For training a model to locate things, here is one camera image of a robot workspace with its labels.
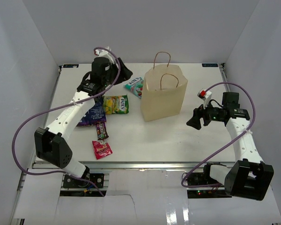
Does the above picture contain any white front cover sheet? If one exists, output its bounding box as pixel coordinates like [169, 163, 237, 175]
[14, 170, 281, 225]

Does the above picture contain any green yellow Fox's candy bag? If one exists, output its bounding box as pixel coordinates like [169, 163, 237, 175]
[103, 95, 129, 114]

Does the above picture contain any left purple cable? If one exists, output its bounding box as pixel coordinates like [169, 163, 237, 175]
[12, 46, 121, 197]

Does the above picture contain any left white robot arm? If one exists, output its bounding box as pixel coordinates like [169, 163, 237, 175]
[34, 57, 133, 187]

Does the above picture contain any right blue table label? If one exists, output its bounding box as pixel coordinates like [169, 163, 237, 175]
[202, 63, 218, 68]

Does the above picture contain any brown paper bag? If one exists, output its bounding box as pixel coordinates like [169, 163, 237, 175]
[140, 51, 188, 122]

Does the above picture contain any teal Fox's candy bag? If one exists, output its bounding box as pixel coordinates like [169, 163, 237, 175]
[124, 77, 143, 98]

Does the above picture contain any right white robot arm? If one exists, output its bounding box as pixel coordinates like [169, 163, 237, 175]
[187, 90, 274, 201]

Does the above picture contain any red candy packet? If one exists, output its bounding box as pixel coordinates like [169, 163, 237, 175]
[92, 140, 113, 160]

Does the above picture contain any aluminium front rail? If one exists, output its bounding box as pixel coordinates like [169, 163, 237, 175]
[32, 162, 237, 170]

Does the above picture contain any left blue table label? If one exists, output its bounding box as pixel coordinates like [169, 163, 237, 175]
[62, 64, 79, 68]

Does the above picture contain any purple cable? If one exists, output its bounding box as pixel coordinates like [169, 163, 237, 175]
[181, 82, 256, 188]
[12, 46, 121, 197]

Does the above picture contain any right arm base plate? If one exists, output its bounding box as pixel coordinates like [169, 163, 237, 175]
[182, 172, 232, 199]

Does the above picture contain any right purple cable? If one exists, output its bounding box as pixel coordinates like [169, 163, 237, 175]
[181, 82, 256, 188]

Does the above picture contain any blue table label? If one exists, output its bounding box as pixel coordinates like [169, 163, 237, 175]
[202, 63, 218, 68]
[62, 64, 79, 68]

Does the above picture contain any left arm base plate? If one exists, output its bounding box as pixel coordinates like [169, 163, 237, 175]
[60, 173, 106, 197]

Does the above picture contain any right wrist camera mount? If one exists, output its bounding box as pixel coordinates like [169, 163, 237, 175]
[197, 90, 212, 108]

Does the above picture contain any dark blue candy bag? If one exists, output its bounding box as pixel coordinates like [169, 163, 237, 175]
[77, 97, 107, 127]

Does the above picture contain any brown M&M's packet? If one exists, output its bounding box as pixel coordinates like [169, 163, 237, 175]
[96, 121, 109, 140]

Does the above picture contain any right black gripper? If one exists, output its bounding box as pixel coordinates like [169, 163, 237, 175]
[186, 98, 224, 130]

